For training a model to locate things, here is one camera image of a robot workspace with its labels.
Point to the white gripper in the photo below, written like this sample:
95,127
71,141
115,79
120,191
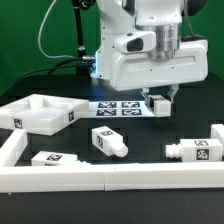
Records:
136,71

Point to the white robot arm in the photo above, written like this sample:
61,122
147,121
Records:
163,17

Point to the white sheet with tags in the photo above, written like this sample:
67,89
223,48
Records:
117,109

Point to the white U-shaped fence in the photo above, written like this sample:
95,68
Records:
15,178

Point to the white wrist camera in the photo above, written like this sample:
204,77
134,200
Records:
140,41

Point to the black camera pole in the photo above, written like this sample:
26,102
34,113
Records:
83,68

